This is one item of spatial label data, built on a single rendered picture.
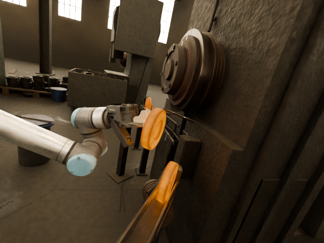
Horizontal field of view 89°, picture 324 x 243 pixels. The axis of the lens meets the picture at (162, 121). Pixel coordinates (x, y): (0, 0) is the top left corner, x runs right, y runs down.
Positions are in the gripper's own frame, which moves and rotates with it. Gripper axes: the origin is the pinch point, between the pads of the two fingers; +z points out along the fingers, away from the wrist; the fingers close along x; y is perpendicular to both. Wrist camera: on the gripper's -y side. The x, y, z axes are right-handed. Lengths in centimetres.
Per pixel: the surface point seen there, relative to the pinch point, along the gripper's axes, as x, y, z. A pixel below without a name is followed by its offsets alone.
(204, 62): 27.6, 23.0, 15.0
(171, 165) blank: -0.6, -15.5, 5.6
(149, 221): -13.9, -29.3, 1.5
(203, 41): 31.4, 33.1, 14.5
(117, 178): 69, -72, -74
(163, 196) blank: -7.7, -24.0, 4.3
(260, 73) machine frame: 20.2, 16.0, 36.8
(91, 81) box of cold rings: 194, 31, -201
